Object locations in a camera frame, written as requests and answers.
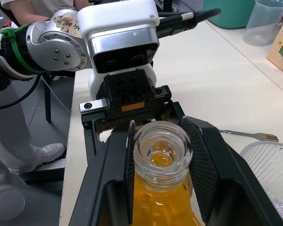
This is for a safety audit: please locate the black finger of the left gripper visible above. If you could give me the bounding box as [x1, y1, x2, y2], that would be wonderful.
[83, 120, 97, 158]
[165, 100, 188, 123]

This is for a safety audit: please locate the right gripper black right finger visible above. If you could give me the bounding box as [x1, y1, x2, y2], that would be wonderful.
[180, 115, 283, 226]

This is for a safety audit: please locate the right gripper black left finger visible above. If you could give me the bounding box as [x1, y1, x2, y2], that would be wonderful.
[68, 119, 136, 226]

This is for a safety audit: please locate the square glass bottle yellow liquid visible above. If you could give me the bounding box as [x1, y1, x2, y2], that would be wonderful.
[132, 120, 203, 226]

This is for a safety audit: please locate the clear ribbed drinking glass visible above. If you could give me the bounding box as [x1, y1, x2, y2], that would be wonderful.
[239, 141, 283, 226]

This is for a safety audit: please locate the long metal stirring spoon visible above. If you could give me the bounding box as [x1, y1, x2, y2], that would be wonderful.
[218, 129, 280, 143]

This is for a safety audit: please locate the black metal stand leg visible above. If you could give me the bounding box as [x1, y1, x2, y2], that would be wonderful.
[43, 74, 53, 123]

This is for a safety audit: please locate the grey robot body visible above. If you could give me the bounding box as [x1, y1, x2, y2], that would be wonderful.
[0, 181, 63, 226]

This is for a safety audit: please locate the bystander in grey trousers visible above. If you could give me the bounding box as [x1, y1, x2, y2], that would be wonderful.
[0, 0, 92, 176]

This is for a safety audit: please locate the teal plastic bin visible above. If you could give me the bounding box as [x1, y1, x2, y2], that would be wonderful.
[202, 0, 257, 30]

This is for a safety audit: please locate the wooden lock puzzle box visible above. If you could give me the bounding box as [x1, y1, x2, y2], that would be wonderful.
[266, 9, 283, 80]

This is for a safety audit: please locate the small clear plastic cup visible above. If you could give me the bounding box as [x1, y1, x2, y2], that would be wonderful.
[243, 0, 283, 47]

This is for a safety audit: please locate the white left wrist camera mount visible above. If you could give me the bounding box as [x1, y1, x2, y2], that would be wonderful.
[76, 0, 160, 101]

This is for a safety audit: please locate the green cable tie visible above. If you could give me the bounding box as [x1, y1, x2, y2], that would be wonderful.
[0, 23, 47, 74]

